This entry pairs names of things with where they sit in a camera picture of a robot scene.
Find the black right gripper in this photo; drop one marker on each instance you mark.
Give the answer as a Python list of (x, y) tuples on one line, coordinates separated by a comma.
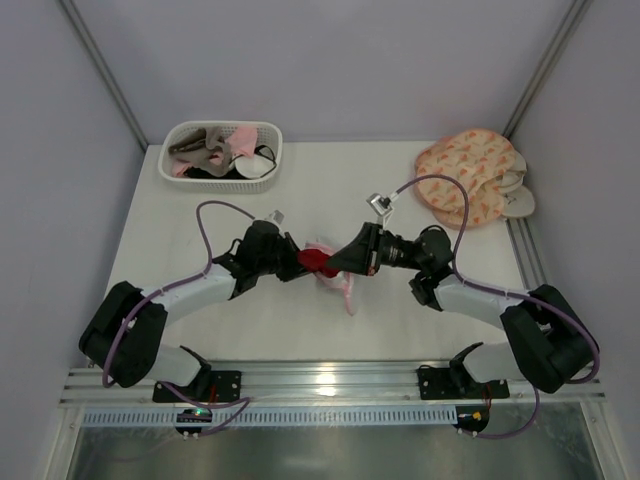
[(374, 248)]

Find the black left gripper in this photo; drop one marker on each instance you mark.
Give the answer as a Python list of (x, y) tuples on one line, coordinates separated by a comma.
[(288, 256)]

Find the white mesh laundry bag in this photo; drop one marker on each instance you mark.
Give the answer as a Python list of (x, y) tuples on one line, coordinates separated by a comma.
[(343, 283)]

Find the red lace bra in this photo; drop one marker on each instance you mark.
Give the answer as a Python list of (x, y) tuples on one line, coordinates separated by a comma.
[(315, 261)]

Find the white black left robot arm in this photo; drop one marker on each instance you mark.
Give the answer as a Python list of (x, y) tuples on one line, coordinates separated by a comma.
[(124, 337)]

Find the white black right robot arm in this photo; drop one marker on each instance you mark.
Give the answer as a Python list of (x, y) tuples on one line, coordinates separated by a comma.
[(546, 345)]

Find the stack of patterned laundry bags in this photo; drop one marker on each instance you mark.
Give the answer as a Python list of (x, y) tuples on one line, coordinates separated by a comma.
[(473, 178)]

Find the pile of underwear in basket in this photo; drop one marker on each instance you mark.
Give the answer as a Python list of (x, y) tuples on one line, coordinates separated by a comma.
[(209, 154)]

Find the white plastic basket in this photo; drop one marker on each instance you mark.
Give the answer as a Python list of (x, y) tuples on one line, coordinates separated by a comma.
[(269, 134)]

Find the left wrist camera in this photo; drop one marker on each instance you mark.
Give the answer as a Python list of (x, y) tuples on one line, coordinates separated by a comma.
[(275, 218)]

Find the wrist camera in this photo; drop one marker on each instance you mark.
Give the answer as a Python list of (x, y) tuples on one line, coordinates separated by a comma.
[(275, 218), (382, 207)]

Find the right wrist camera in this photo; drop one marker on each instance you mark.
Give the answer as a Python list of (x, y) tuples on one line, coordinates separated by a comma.
[(382, 207)]

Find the aluminium front rail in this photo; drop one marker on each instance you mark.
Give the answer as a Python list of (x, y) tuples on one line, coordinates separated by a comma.
[(279, 382)]

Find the aluminium rail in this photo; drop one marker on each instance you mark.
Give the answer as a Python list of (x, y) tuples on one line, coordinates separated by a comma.
[(528, 258), (279, 382)]

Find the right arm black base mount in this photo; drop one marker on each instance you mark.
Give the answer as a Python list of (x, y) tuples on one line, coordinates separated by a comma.
[(437, 383)]

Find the white slotted cable duct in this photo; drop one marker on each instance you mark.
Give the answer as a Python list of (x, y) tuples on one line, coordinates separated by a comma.
[(271, 416)]

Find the right side aluminium rail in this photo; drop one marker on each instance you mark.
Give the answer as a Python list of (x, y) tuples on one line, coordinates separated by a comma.
[(528, 258)]

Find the right aluminium corner post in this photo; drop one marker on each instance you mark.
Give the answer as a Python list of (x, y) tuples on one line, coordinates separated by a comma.
[(553, 52)]

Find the aluminium corner post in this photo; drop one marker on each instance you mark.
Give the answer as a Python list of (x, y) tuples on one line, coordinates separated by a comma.
[(553, 52), (90, 46)]

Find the left aluminium corner post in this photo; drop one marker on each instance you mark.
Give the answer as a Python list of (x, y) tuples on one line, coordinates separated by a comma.
[(90, 46)]

